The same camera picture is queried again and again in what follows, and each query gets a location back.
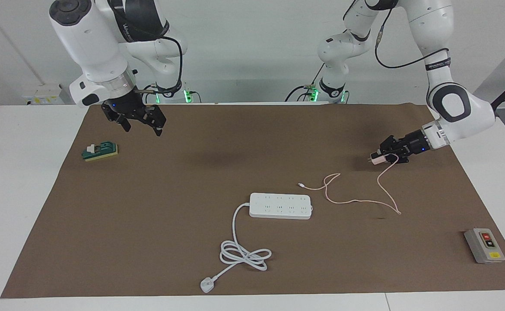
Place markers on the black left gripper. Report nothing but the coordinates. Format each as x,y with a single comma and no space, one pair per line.
415,143

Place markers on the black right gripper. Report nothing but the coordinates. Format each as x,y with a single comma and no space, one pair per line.
127,108

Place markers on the pink charger adapter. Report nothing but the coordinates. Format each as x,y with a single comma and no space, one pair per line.
377,159

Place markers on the white power strip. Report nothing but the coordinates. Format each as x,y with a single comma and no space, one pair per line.
280,207

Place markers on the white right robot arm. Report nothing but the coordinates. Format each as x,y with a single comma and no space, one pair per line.
88,39

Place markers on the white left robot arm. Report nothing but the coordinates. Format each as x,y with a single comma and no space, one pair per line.
433,26

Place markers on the brown table mat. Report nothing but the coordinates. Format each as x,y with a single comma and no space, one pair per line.
148,242

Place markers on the green knife switch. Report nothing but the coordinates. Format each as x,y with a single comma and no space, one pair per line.
101,151

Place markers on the white wall box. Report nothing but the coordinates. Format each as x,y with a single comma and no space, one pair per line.
40,94

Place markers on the grey on-off switch box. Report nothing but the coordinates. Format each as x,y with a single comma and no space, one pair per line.
483,246

